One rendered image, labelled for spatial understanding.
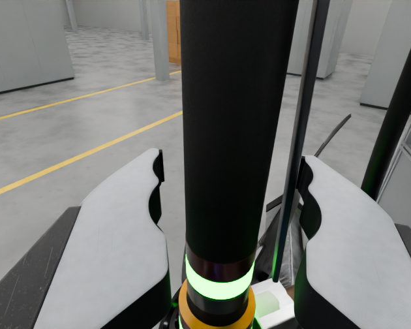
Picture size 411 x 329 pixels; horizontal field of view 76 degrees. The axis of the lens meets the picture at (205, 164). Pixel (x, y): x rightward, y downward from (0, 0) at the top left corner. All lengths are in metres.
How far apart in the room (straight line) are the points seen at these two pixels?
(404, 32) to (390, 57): 0.36
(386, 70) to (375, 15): 6.77
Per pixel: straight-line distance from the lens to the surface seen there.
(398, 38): 5.52
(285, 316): 0.20
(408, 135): 1.60
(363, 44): 12.30
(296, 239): 0.63
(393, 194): 1.64
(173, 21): 8.50
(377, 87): 5.64
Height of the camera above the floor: 1.56
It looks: 32 degrees down
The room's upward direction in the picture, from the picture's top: 1 degrees clockwise
